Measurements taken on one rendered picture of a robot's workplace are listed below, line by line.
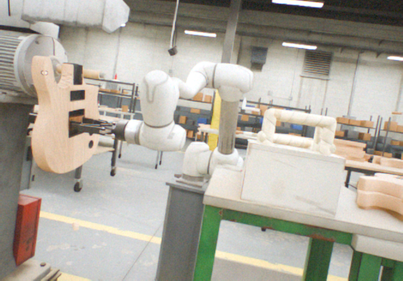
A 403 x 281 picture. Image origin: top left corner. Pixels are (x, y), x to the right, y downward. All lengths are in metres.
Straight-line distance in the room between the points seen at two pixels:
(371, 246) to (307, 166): 0.27
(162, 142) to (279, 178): 0.39
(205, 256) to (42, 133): 0.63
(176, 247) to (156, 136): 1.07
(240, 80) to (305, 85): 11.20
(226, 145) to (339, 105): 11.44
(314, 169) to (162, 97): 0.49
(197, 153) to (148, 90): 0.93
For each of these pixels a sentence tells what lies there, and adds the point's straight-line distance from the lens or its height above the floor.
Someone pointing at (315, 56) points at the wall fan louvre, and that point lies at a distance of 12.71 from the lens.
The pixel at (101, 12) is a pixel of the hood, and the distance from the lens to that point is 0.97.
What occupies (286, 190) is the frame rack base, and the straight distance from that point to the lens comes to 0.80.
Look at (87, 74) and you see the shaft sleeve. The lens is 1.11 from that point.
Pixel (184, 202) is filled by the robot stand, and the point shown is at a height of 0.59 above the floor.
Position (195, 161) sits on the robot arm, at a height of 0.86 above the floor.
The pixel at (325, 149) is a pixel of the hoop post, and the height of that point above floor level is 1.12.
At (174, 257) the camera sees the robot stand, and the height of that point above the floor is 0.23.
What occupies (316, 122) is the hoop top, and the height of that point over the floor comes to 1.19.
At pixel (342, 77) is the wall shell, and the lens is 12.97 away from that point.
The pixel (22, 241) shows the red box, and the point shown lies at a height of 0.43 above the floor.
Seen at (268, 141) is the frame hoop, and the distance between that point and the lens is 0.78.
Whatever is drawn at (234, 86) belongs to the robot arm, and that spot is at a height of 1.32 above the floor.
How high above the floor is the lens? 1.16
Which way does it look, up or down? 3 degrees down
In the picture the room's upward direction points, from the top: 9 degrees clockwise
